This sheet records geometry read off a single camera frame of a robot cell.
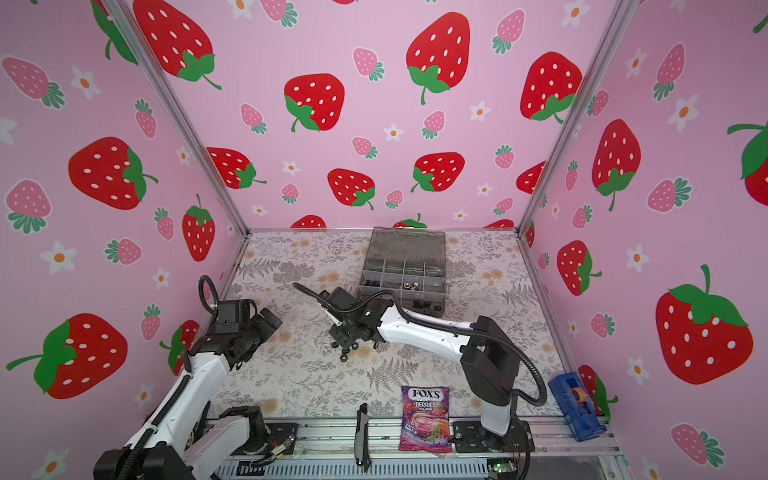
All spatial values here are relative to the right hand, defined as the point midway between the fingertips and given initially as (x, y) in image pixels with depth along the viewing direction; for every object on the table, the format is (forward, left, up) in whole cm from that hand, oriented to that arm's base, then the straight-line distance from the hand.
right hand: (339, 326), depth 82 cm
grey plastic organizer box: (+34, -17, -11) cm, 39 cm away
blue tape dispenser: (-11, -64, -8) cm, 65 cm away
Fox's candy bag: (-18, -26, -10) cm, 33 cm away
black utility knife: (-25, -10, -11) cm, 30 cm away
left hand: (-1, +21, -2) cm, 21 cm away
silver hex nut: (+23, -20, -9) cm, 32 cm away
